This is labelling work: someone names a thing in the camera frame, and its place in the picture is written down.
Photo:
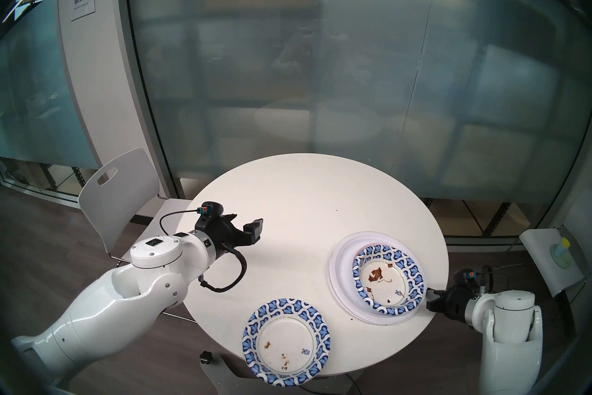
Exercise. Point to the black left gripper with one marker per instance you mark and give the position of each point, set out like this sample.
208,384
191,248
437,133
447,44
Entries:
222,234

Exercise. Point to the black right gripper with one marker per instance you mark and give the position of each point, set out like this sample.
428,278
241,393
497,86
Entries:
462,297

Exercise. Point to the small blue patterned paper bowl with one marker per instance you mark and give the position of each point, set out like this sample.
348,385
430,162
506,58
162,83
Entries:
411,269

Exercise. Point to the white paper plate with leftovers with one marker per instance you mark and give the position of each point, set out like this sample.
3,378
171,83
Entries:
338,294

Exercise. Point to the plain white paper plate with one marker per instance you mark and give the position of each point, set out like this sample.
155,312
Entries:
344,260

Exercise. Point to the large blue patterned paper plate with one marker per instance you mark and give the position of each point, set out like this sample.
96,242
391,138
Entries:
286,341

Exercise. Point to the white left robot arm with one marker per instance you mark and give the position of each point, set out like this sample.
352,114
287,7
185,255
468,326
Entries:
138,287

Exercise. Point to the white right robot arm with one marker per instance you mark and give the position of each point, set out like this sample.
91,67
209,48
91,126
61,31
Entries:
508,334

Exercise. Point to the few brown food scraps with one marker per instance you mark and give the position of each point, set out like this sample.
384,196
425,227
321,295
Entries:
377,276

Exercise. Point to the white chair with black legs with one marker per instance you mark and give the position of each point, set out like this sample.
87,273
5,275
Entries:
550,264

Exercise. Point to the green bottle with yellow cap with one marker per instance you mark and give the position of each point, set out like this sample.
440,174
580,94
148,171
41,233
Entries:
561,253

